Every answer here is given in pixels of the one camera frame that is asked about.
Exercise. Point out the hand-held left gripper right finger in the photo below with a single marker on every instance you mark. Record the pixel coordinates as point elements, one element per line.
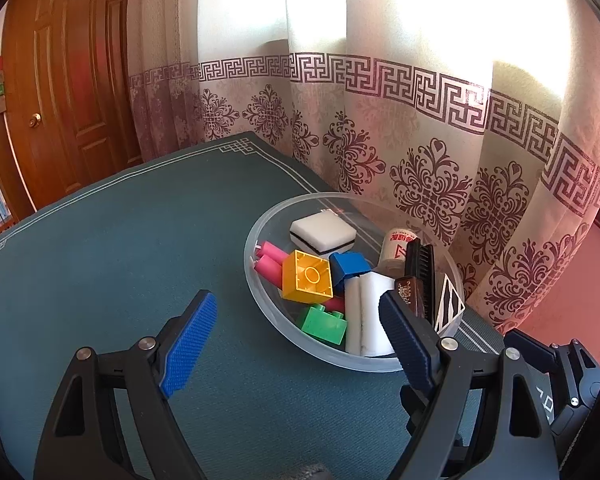
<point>405,345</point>

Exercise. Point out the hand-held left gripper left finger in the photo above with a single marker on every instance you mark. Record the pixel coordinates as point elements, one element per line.
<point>190,350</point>

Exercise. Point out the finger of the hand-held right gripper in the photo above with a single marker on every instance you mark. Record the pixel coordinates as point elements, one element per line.
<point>530,352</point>

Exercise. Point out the plain white sponge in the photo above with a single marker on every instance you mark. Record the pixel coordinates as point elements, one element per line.
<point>367,315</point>

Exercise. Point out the brown glass bottle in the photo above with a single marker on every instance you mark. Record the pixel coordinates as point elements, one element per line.
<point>410,295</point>

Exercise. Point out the black and white triangular box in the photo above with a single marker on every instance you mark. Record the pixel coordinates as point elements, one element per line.
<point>447,305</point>

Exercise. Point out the black brush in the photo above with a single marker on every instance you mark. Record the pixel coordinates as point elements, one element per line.
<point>422,265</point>

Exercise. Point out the green toy block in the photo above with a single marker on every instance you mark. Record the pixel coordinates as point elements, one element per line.
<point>322,325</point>

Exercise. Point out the white squeeze tube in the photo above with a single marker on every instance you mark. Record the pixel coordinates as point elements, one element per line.
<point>395,252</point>

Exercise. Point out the blue toy block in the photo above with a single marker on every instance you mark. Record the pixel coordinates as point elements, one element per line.
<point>347,265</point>

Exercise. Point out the yellow toy block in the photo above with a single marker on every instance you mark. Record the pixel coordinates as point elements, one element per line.
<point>307,277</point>

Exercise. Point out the white sponge with black stripe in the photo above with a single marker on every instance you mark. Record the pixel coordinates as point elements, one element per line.
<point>322,230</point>

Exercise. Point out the clear plastic bowl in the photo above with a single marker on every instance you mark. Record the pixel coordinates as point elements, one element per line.
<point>275,230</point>

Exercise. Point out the teal desktop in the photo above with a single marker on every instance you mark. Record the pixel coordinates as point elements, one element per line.
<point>130,260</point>

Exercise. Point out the person's left hand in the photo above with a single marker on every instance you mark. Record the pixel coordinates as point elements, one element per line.
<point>307,474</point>

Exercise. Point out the patterned beige curtain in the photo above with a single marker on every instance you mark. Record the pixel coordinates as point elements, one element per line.
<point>430,110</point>

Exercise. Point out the brass door knob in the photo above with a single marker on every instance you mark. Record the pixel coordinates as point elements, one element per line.
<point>34,121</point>

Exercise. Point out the wooden door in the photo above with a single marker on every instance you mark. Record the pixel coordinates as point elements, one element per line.
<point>75,85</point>

